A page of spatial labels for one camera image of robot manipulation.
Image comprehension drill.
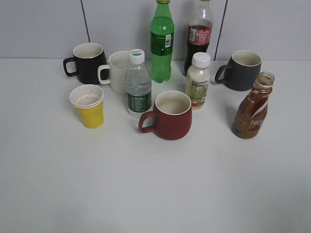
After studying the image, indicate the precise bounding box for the yellow paper cup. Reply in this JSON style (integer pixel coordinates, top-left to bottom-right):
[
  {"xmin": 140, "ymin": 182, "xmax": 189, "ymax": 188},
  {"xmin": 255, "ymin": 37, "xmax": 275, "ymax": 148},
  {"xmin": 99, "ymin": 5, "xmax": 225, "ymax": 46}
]
[{"xmin": 69, "ymin": 84, "xmax": 104, "ymax": 129}]

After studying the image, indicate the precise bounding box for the brown coffee bottle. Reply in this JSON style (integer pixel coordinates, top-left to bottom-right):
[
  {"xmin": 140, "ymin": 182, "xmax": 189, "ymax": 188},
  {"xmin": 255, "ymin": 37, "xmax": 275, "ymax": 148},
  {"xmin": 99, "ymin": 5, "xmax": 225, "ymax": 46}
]
[{"xmin": 232, "ymin": 71, "xmax": 275, "ymax": 139}]

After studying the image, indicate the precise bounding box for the red ceramic mug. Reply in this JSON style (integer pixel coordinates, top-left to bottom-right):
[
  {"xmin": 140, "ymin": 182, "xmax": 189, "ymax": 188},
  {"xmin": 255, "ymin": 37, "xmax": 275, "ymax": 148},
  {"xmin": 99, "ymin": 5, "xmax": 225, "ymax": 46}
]
[{"xmin": 138, "ymin": 90, "xmax": 192, "ymax": 140}]

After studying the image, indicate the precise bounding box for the clear water bottle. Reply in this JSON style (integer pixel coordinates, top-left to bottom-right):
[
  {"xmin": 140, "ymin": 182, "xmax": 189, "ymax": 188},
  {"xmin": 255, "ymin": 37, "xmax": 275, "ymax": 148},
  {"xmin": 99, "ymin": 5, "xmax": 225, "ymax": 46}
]
[{"xmin": 125, "ymin": 49, "xmax": 152, "ymax": 118}]

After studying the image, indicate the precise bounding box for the white milk drink bottle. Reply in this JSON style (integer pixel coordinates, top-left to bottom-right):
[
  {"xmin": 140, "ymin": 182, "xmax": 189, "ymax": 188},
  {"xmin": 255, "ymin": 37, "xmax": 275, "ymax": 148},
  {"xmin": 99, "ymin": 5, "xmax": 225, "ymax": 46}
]
[{"xmin": 185, "ymin": 52, "xmax": 211, "ymax": 110}]

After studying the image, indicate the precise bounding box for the white ceramic mug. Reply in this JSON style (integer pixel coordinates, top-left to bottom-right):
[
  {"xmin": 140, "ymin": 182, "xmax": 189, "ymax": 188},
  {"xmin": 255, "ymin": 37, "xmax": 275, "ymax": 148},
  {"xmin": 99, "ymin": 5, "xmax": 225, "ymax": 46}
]
[{"xmin": 97, "ymin": 51, "xmax": 130, "ymax": 95}]

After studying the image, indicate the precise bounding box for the black ceramic mug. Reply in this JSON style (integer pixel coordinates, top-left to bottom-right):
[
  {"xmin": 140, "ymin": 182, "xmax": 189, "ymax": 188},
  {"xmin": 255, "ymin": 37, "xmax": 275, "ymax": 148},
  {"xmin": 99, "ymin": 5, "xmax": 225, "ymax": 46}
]
[{"xmin": 63, "ymin": 43, "xmax": 109, "ymax": 84}]

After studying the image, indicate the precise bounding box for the green soda bottle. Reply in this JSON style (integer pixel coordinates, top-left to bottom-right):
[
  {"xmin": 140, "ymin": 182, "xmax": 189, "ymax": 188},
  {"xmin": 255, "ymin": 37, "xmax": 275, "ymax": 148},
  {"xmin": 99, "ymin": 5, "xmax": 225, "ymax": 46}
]
[{"xmin": 150, "ymin": 0, "xmax": 174, "ymax": 83}]

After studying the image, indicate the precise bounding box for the dark grey ceramic mug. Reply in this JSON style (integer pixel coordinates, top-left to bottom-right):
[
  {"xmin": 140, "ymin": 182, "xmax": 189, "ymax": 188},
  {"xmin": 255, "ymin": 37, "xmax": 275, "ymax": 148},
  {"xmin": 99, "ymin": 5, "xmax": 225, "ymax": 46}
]
[{"xmin": 214, "ymin": 50, "xmax": 261, "ymax": 91}]

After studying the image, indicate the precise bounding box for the cola bottle red label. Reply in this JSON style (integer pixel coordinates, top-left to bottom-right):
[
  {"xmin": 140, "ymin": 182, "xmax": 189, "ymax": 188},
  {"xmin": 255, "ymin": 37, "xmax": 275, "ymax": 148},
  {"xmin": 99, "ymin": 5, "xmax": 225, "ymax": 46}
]
[{"xmin": 184, "ymin": 0, "xmax": 213, "ymax": 74}]

